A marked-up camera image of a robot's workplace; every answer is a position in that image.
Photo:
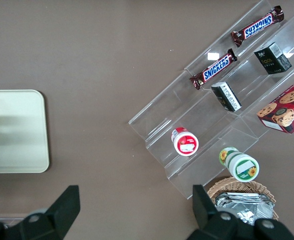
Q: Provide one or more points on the red plaid cookie box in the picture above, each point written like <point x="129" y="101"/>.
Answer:
<point x="287" y="110"/>

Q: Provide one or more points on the silver foil packets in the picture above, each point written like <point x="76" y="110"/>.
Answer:
<point x="244" y="207"/>

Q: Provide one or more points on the Snickers chocolate bar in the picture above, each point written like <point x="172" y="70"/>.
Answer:
<point x="258" y="25"/>
<point x="213" y="68"/>

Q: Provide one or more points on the red lid yogurt cup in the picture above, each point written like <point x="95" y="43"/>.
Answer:
<point x="185" y="143"/>

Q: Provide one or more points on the clear acrylic step shelf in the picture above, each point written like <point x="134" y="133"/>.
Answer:
<point x="194" y="112"/>

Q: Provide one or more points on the light wicker basket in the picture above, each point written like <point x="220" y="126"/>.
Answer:
<point x="237" y="185"/>

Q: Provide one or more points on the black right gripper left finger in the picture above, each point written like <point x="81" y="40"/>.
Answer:
<point x="54" y="217"/>

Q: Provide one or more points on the small black carton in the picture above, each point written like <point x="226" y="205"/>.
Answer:
<point x="272" y="58"/>
<point x="227" y="96"/>

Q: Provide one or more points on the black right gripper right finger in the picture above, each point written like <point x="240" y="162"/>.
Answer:
<point x="212" y="225"/>

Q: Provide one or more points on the beige plastic tray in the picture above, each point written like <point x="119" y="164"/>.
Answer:
<point x="19" y="150"/>

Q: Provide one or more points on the green lid yogurt cup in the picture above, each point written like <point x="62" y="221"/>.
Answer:
<point x="242" y="166"/>

